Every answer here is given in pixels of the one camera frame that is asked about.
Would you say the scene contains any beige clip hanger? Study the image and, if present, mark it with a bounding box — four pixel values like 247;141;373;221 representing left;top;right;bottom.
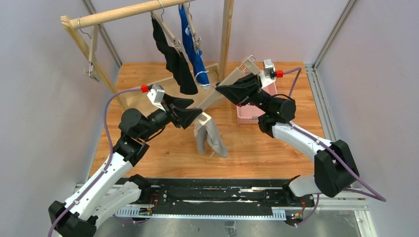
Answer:
193;55;260;111

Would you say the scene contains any grey white underwear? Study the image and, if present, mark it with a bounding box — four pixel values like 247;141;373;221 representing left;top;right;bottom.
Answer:
193;112;228;158

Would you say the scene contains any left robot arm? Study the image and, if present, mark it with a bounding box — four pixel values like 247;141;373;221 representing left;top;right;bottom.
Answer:
47;106;202;237

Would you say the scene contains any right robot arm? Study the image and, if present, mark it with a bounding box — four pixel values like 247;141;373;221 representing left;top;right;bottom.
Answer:
215;73;359;202

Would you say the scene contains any black underwear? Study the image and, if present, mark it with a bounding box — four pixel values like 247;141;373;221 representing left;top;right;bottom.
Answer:
151;18;198;95

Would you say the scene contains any blue underwear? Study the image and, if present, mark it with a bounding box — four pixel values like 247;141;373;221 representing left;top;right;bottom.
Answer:
178;3;212;90

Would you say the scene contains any beige hanger with black underwear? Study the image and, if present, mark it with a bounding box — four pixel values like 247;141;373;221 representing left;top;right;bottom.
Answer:
151;0;183;55

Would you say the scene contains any beige hanger with blue underwear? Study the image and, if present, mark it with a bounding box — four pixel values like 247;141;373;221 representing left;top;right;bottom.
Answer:
182;0;202;53

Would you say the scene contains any empty beige hanger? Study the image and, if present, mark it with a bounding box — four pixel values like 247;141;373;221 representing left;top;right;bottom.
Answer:
78;17;101;82

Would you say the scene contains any pink plastic basket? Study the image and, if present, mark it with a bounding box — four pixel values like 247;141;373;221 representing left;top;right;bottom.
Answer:
236;69;279;125

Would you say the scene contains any wooden clothes rack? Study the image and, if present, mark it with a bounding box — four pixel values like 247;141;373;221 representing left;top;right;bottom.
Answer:
60;0;234;111

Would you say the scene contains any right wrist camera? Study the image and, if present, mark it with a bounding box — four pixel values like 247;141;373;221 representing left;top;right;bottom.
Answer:
258;59;277;88

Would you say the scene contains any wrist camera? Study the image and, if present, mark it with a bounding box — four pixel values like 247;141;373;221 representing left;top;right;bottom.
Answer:
147;84;165;111
258;59;277;88

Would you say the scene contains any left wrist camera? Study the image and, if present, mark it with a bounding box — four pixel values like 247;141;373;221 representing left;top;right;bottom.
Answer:
147;84;165;111

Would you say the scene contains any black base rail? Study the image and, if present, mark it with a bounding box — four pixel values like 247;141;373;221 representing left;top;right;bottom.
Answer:
131;178;316;217

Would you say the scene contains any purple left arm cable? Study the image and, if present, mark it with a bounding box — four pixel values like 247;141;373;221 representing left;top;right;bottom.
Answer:
48;85;148;237

